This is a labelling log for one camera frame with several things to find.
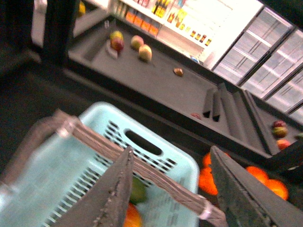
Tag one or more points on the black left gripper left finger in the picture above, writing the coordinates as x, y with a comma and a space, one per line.
106, 203

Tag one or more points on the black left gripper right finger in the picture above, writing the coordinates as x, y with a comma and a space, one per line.
247, 202

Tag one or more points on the red yellow mango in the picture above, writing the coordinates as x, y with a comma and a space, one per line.
133, 217

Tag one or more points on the green avocado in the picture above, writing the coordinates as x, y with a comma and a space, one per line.
138, 192

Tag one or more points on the light blue plastic basket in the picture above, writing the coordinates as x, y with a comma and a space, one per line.
62, 157

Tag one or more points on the glass door refrigerator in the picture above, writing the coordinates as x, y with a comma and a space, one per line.
266, 59

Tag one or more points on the white shelf with bottles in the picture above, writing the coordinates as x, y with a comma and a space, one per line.
204, 29

